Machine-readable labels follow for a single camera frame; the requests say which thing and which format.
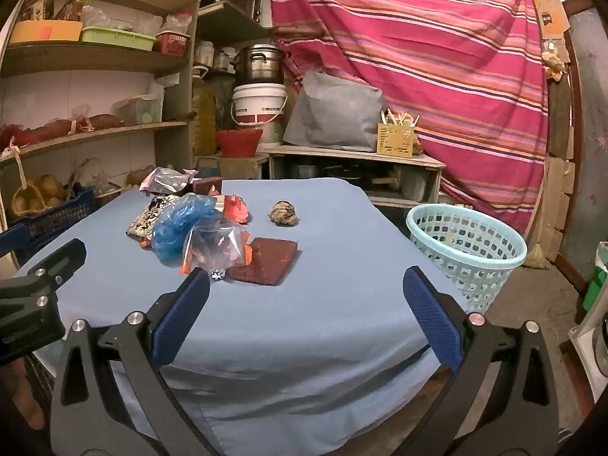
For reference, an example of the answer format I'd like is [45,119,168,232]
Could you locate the green plastic tray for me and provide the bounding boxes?
[80,26,157,51]

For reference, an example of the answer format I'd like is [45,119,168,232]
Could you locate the white plastic bucket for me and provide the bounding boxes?
[231,83,289,127]

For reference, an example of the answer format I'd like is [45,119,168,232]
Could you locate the cardboard box piece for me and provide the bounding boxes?
[529,0,571,39]

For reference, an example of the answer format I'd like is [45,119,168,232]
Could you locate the straw broom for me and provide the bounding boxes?
[521,242,548,271]

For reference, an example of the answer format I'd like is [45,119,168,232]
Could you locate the red plastic bowl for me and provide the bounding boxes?
[216,128,263,158]

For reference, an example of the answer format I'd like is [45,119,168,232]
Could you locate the grey plastic container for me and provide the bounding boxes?
[401,170,428,200]

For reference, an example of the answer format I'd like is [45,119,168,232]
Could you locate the dark red carton box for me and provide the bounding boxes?
[192,177,225,196]

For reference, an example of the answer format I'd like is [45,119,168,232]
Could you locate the colourful snack packets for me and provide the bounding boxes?
[21,0,98,22]

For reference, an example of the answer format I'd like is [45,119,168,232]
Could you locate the light blue plastic basket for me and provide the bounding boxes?
[406,203,528,315]

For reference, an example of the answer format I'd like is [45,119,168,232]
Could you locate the white plastic tub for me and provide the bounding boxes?
[259,122,287,148]

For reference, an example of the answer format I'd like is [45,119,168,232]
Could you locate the black white patterned packet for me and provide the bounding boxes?
[126,195,179,241]

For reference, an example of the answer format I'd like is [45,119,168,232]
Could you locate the yellow oil jug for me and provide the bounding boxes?
[191,66,218,157]

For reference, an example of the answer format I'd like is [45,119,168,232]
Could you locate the black pan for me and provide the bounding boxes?
[322,165,363,179]

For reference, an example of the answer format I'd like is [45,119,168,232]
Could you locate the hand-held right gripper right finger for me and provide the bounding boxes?
[402,266,561,456]

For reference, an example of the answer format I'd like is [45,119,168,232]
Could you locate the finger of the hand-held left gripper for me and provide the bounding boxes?
[0,238,87,325]

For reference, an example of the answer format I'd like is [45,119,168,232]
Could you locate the bundle of chopsticks and spoons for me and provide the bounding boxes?
[380,108,421,129]

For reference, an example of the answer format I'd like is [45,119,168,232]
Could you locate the steel cooking pot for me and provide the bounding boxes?
[234,44,286,84]

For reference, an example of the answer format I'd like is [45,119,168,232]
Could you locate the yellow utensil holder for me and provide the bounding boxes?
[377,122,415,159]

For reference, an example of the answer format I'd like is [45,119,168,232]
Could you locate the red foil wrapper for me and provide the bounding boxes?
[216,194,250,224]

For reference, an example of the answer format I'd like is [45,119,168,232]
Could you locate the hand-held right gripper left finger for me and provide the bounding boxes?
[50,269,226,456]

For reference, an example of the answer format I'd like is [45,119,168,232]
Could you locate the red net bag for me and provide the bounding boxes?
[0,121,76,149]

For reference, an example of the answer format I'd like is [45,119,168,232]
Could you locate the clear plastic container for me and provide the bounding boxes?
[114,94,165,124]

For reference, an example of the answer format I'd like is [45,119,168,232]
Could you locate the blue plastic crate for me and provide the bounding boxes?
[0,185,98,257]

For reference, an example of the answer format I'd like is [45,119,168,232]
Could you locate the person's left hand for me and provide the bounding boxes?
[9,356,48,431]

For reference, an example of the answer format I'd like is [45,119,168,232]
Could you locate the clear orange zip bag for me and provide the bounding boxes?
[179,222,252,281]

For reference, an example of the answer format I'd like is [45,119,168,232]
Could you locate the clear plastic bag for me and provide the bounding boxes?
[81,6,157,34]

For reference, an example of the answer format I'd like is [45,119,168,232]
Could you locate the green plastic container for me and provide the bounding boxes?
[582,241,608,312]

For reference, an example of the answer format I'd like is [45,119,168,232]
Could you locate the pink striped cloth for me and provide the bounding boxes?
[268,0,554,233]

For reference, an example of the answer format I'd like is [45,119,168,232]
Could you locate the paper ball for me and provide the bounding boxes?
[268,201,300,225]

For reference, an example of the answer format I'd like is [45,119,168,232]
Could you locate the cardboard sheets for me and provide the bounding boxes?
[541,152,576,262]

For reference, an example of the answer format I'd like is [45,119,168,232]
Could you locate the wooden shelf unit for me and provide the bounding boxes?
[0,0,203,229]

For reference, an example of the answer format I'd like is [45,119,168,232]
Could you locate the low wooden cabinet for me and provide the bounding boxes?
[263,145,447,210]

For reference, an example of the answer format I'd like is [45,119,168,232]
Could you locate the grey cloth bag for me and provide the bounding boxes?
[283,71,385,153]

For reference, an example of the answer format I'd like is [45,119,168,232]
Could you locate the small red basket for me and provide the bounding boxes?
[156,32,191,56]

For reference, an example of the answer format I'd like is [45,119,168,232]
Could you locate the yellow woven basket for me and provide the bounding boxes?
[10,178,65,214]

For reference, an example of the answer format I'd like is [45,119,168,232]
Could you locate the sweet potato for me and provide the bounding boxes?
[78,114,125,130]

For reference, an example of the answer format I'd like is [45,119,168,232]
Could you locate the blue plastic bag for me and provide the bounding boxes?
[151,193,222,263]

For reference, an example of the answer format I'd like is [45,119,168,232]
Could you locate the light blue tablecloth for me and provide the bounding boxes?
[14,178,476,456]

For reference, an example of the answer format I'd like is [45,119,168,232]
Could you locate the grey shelf rack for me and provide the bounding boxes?
[197,0,274,77]

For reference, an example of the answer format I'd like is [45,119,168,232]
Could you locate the silver pink foil packet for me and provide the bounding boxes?
[140,167,198,196]

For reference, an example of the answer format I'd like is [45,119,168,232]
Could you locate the yellow flat box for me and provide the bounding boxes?
[9,19,84,43]

